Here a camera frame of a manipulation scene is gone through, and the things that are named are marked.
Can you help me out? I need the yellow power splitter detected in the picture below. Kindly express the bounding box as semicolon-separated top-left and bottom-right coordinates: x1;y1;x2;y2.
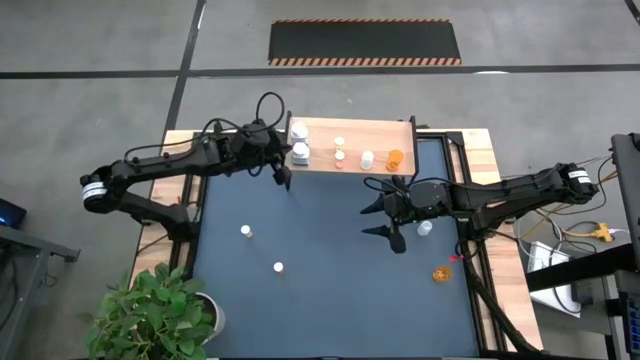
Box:
581;222;615;244

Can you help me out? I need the green leafy plant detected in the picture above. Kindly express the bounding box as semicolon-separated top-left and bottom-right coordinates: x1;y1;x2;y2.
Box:
77;263;217;360

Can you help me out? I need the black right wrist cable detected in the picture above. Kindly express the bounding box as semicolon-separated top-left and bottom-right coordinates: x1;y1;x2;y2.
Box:
363;174;416;194

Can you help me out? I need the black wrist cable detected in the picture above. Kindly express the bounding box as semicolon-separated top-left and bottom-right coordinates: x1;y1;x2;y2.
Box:
254;91;286;132
363;174;416;194

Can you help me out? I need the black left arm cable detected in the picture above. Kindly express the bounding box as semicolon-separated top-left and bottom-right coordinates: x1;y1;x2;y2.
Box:
123;118;251;161

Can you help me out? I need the grey metal desk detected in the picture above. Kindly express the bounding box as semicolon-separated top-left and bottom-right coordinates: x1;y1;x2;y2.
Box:
0;224;81;360

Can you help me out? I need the wooden shelf black metal frame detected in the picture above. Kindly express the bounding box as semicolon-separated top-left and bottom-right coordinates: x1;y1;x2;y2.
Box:
281;110;420;196

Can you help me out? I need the black braided cable conduit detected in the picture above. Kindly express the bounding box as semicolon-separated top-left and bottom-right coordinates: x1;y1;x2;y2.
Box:
459;244;541;356

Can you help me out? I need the white flat box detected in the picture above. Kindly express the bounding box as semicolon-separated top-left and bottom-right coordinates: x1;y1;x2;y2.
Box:
527;240;584;319

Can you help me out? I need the blue-grey table mat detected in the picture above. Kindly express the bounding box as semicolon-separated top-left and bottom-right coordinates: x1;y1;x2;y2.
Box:
192;137;481;359

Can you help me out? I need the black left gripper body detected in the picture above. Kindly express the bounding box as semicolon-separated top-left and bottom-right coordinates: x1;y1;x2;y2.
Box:
242;119;294;174

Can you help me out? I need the black desk frame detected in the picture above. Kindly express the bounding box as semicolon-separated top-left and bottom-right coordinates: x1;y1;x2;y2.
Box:
524;242;640;360

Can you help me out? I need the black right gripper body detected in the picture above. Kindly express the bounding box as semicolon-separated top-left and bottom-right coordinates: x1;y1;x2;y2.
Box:
383;174;454;255

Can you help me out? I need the white plant pot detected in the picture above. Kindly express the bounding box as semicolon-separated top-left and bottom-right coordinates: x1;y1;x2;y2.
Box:
192;292;227;346

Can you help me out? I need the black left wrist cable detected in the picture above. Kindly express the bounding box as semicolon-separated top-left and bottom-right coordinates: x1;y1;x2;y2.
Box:
254;91;286;132

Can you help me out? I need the black aluminium table frame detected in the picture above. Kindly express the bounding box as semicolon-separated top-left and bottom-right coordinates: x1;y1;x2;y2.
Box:
167;119;544;360

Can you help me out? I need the black hazard-striped floor mat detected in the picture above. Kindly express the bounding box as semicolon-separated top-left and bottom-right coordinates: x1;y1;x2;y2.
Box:
267;18;462;68

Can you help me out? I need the dark grey monitor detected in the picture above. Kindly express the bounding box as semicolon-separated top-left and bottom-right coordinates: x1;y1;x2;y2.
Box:
609;132;640;256

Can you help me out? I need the black device blue light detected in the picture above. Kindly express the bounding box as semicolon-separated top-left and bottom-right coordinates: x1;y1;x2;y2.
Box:
0;198;28;230

